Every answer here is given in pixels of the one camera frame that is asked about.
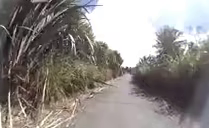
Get dark bushes and cane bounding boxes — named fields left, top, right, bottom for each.
left=130, top=25, right=209, bottom=118

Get tall cane plants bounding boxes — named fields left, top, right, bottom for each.
left=0, top=0, right=125, bottom=128

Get grey paved road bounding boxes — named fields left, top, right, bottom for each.
left=70, top=73, right=180, bottom=128

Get dry grass verge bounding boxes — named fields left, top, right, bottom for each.
left=0, top=77, right=121, bottom=128

